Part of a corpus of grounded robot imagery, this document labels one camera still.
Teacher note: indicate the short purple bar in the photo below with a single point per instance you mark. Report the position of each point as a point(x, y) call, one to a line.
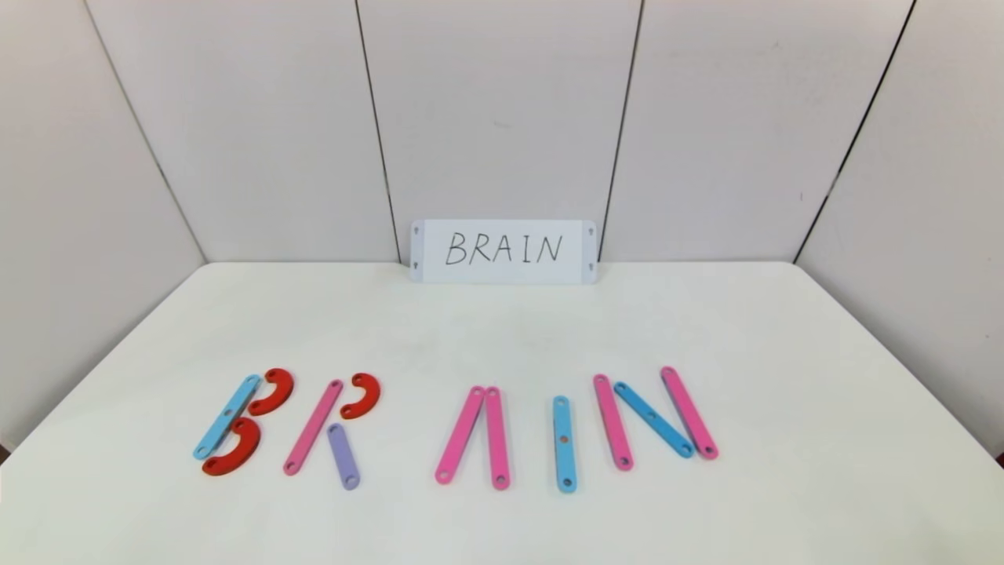
point(343, 457)

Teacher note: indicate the blue bar with middle hole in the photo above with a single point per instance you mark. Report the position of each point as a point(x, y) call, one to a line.
point(218, 431)
point(565, 459)

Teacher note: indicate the white card reading BRAIN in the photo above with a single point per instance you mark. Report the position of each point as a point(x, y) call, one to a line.
point(471, 271)

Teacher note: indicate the red curved piece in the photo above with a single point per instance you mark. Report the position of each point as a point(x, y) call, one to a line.
point(247, 457)
point(284, 391)
point(373, 395)

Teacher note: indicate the pink bar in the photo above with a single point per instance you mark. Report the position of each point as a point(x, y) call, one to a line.
point(497, 439)
point(613, 424)
point(315, 428)
point(689, 413)
point(460, 435)

